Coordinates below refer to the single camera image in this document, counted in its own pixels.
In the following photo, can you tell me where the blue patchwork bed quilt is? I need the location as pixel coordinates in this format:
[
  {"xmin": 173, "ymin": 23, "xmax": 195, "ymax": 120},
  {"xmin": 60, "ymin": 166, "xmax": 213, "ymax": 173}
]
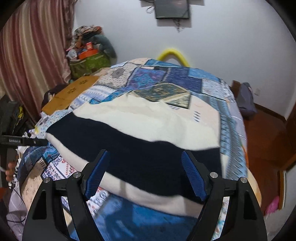
[{"xmin": 17, "ymin": 58, "xmax": 262, "ymax": 241}]

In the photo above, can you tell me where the green fabric storage basket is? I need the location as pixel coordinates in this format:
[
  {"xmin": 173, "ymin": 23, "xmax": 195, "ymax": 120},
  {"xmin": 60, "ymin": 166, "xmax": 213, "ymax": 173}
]
[{"xmin": 69, "ymin": 52, "xmax": 111, "ymax": 79}]

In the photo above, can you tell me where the orange box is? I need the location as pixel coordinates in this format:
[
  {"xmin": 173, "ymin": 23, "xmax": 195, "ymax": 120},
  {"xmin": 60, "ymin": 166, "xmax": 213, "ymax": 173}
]
[{"xmin": 78, "ymin": 42, "xmax": 98, "ymax": 60}]

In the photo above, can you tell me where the yellow curved foam tube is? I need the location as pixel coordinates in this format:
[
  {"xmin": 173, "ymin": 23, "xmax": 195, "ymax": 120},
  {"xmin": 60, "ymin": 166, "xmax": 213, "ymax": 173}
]
[{"xmin": 157, "ymin": 48, "xmax": 190, "ymax": 67}]

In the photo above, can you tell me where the dark clothing on floor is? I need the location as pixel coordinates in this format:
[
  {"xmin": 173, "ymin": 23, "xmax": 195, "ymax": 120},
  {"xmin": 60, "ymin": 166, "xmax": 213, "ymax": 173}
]
[{"xmin": 41, "ymin": 84, "xmax": 68, "ymax": 108}]

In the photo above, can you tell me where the wooden lap desk tray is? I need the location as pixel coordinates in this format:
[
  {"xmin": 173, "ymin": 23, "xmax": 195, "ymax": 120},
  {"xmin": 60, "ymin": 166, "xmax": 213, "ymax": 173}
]
[{"xmin": 42, "ymin": 76, "xmax": 98, "ymax": 115}]

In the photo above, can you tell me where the grey backpack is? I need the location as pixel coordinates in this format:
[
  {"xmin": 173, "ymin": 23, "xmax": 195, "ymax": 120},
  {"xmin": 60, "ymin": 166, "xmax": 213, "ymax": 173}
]
[{"xmin": 236, "ymin": 82, "xmax": 257, "ymax": 118}]

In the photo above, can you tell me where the pink object on floor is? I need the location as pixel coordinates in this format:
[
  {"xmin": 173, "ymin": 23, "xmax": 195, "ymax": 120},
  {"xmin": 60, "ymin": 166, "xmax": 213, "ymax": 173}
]
[{"xmin": 265, "ymin": 196, "xmax": 280, "ymax": 215}]

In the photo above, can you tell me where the small wall monitor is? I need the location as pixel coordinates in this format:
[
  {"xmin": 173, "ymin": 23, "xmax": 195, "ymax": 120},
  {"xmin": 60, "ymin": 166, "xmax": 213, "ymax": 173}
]
[{"xmin": 154, "ymin": 0, "xmax": 190, "ymax": 20}]

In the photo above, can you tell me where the pink striped curtain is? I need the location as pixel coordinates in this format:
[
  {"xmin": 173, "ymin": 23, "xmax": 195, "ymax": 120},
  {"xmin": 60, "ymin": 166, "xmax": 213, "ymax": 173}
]
[{"xmin": 1, "ymin": 1, "xmax": 76, "ymax": 122}]

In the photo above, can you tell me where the cream and navy sweater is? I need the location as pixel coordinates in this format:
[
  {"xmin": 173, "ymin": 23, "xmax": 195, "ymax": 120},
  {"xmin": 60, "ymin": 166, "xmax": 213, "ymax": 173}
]
[{"xmin": 45, "ymin": 93, "xmax": 222, "ymax": 217}]

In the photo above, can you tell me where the person's hand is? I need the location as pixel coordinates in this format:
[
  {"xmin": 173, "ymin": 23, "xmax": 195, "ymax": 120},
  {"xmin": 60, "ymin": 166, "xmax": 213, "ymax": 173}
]
[{"xmin": 5, "ymin": 161, "xmax": 17, "ymax": 182}]

